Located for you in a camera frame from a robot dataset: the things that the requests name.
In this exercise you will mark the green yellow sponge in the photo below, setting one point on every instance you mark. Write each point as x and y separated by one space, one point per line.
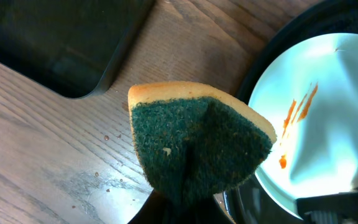
193 140

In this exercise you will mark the black rectangular bin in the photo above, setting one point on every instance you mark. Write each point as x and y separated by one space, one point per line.
72 47

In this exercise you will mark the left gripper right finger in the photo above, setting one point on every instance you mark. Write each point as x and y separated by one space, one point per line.
209 212

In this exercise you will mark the light green plate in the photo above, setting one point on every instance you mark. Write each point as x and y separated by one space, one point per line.
309 93

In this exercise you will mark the round black tray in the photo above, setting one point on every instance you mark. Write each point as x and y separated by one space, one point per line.
250 203

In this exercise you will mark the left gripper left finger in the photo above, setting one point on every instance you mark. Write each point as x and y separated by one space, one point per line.
152 211

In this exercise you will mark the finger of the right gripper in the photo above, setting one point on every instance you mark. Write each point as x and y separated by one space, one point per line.
335 208

